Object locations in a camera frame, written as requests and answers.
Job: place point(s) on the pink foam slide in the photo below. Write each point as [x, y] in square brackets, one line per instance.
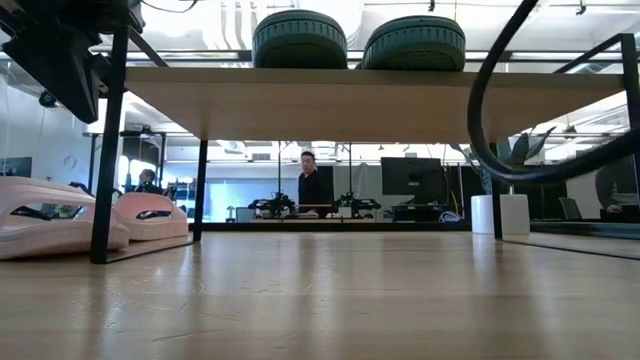
[50, 230]
[150, 225]

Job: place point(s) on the green foam slide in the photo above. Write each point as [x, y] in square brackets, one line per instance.
[300, 40]
[415, 45]

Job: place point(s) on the wooden shelf with black frame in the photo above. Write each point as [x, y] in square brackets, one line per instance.
[350, 105]

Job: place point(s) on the black background robot arm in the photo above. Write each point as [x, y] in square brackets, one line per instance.
[357, 204]
[272, 205]

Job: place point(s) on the person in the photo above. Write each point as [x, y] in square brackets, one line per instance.
[312, 190]
[147, 182]
[612, 185]

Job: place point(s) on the black computer monitor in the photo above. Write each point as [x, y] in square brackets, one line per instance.
[410, 175]

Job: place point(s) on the blue white object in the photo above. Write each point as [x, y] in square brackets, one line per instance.
[449, 217]

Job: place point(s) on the green leafy plant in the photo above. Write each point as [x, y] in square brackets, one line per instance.
[520, 147]

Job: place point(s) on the white plant pot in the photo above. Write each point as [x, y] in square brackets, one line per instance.
[515, 215]

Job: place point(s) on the grey office chair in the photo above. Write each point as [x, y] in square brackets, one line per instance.
[570, 207]

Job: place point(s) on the black wall camera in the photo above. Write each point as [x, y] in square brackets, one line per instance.
[48, 99]

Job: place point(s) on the black background frame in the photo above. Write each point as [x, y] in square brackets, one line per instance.
[142, 134]

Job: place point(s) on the dark wall picture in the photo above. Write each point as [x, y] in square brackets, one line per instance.
[15, 166]

